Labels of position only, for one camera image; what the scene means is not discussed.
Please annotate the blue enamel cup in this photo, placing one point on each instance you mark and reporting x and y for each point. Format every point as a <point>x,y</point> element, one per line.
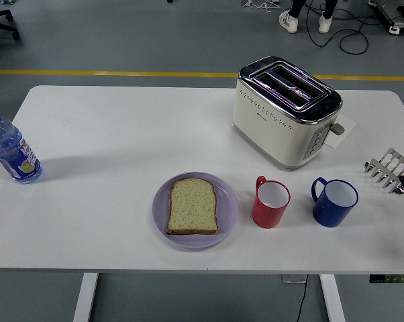
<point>329,214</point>

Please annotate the red enamel cup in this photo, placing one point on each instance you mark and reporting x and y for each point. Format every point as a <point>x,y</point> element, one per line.
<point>267,216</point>

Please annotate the slice of bread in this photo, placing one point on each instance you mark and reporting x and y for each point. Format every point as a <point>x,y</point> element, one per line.
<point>192,208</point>

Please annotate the silver metal toast rack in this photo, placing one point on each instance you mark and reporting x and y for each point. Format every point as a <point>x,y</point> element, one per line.
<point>390,167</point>

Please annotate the white paper sheet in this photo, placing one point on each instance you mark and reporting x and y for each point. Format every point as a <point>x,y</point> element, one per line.
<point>346,129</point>

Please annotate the black table control panel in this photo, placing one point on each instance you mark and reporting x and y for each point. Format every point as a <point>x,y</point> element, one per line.
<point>393,279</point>

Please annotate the white table leg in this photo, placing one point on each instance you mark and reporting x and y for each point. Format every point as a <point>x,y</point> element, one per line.
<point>85,298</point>
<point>333,298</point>

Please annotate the cream chrome toaster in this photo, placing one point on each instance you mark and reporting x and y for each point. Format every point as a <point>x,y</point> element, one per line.
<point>269,134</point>

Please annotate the grey equipment cart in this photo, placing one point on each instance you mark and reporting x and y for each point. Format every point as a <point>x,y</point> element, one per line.
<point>400,20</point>

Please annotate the purple round plate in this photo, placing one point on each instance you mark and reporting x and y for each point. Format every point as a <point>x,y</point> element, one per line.
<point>227,208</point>

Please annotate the person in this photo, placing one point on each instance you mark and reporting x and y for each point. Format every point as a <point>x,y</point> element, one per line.
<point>291,23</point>

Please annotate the plastic bottle with blue cap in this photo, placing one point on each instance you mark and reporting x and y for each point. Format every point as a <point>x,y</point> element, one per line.
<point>15,157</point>

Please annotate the black office chair base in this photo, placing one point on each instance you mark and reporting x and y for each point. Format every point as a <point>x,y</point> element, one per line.
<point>0,16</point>

